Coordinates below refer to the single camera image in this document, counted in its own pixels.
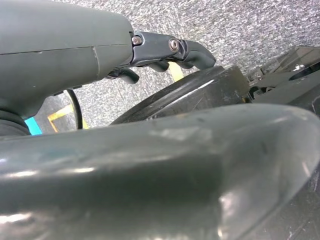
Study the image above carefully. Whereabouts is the yellow floor tape strip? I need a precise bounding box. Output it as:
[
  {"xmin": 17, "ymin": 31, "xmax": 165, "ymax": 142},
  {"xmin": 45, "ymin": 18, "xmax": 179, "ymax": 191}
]
[{"xmin": 168, "ymin": 61, "xmax": 185, "ymax": 83}]

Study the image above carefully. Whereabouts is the thin black cable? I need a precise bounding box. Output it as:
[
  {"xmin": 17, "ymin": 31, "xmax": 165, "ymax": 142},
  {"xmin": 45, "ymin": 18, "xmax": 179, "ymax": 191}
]
[{"xmin": 65, "ymin": 88, "xmax": 84, "ymax": 131}]

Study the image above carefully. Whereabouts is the blue metal shelf rack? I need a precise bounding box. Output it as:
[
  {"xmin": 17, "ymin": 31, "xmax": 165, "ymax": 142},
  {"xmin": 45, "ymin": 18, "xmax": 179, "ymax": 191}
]
[{"xmin": 24, "ymin": 116, "xmax": 43, "ymax": 137}]

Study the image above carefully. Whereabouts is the black round joint disc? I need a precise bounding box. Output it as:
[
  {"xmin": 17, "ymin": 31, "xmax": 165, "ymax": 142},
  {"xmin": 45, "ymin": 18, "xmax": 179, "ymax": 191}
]
[{"xmin": 109, "ymin": 65, "xmax": 251, "ymax": 126}]

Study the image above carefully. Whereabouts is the yellow floor tape frame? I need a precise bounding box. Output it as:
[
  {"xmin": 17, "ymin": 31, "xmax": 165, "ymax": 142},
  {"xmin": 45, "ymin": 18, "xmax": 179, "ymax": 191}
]
[{"xmin": 47, "ymin": 104, "xmax": 88, "ymax": 133}]

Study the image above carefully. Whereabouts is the black perforated bracket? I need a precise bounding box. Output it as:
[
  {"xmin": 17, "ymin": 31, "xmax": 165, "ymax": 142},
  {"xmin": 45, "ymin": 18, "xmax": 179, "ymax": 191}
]
[{"xmin": 246, "ymin": 45, "xmax": 320, "ymax": 117}]

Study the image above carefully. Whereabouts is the black robot body panel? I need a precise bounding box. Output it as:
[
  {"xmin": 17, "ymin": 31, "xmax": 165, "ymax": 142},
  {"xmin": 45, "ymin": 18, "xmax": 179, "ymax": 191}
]
[{"xmin": 239, "ymin": 165, "xmax": 320, "ymax": 240}]

